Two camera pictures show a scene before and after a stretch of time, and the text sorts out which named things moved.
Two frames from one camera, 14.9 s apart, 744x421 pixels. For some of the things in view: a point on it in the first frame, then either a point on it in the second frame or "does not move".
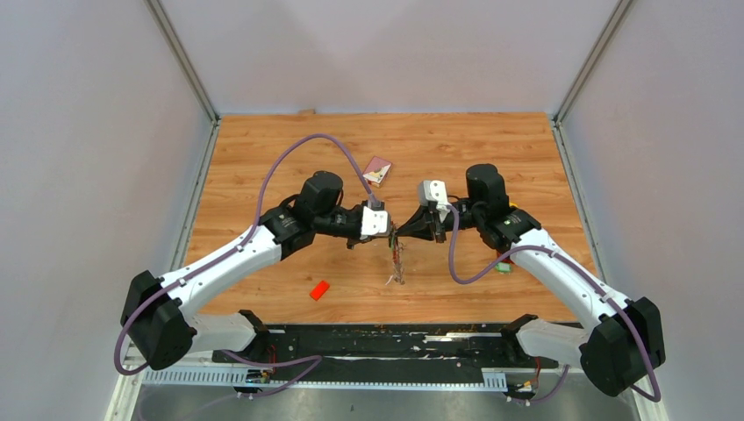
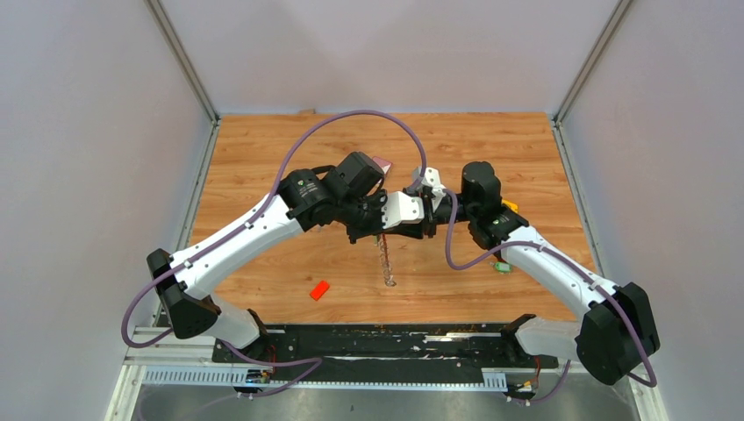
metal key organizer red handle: (397, 250) to (385, 254)
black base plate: (386, 347) does not move
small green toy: (504, 267) does not move
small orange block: (318, 290) does not move
